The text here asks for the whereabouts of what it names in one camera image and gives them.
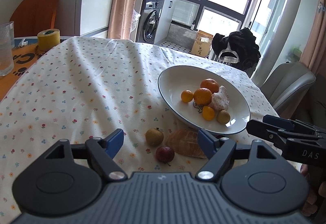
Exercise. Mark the white bowl with blue rim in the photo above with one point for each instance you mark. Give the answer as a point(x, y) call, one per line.
point(173, 84)

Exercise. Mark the floral white tablecloth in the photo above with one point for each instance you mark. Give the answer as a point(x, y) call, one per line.
point(76, 86)

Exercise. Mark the brown longan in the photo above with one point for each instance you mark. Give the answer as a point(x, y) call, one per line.
point(154, 137)
point(223, 116)

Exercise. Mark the small orange kumquat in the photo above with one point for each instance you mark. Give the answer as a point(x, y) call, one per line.
point(208, 113)
point(187, 96)

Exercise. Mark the clear glass cup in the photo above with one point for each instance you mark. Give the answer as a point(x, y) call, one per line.
point(5, 53)

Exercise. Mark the white cabinet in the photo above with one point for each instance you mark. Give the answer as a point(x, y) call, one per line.
point(165, 20)

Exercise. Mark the bread roll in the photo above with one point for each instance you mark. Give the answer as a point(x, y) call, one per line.
point(183, 143)

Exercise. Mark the dark red small fruit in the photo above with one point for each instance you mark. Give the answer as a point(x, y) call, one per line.
point(165, 154)

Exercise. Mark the orange mandarin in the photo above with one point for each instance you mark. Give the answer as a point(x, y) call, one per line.
point(210, 84)
point(202, 96)

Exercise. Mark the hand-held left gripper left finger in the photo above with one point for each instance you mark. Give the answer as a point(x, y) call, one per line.
point(116, 140)

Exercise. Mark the clear plastic hanger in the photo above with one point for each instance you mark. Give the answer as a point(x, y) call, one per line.
point(229, 57)

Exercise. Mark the orange chair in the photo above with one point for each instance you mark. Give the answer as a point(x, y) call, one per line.
point(35, 15)

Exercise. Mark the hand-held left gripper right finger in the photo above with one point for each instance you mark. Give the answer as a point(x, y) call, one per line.
point(205, 141)

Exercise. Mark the black clothing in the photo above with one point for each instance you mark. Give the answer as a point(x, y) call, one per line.
point(244, 45)

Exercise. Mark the peeled mandarin half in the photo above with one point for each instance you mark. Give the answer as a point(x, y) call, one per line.
point(221, 101)

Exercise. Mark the grey chair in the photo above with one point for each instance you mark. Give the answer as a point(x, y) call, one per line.
point(287, 84)

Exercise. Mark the grey washing machine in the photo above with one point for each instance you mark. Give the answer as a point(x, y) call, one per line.
point(150, 23)

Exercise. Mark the person's right hand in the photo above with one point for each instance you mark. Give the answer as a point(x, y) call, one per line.
point(304, 170)

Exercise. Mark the pink curtain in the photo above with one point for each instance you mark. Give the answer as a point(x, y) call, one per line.
point(122, 2)

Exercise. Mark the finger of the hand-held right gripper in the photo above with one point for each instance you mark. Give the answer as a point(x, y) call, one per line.
point(264, 131)
point(277, 122)

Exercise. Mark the brown cardboard box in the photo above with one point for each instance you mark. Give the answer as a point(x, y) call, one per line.
point(202, 44)

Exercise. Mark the yellow tape roll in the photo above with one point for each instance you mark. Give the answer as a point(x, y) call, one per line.
point(49, 39)

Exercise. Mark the crumpled white tissue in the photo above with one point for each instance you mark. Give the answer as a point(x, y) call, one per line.
point(23, 42)

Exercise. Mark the orange table mat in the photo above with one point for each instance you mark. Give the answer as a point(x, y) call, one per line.
point(23, 61)

